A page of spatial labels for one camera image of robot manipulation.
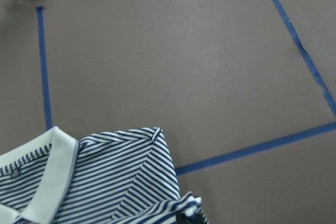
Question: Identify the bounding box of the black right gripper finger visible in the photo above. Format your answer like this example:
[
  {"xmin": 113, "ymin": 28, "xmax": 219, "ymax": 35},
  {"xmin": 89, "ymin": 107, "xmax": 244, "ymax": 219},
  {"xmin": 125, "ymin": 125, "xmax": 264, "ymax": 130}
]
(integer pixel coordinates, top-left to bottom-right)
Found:
[{"xmin": 176, "ymin": 213, "xmax": 205, "ymax": 224}]

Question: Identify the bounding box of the navy white striped polo shirt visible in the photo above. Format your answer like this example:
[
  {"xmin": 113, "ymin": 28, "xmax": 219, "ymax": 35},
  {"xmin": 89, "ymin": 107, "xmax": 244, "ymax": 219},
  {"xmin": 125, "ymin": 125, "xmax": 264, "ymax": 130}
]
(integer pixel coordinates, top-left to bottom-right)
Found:
[{"xmin": 1, "ymin": 127, "xmax": 208, "ymax": 223}]

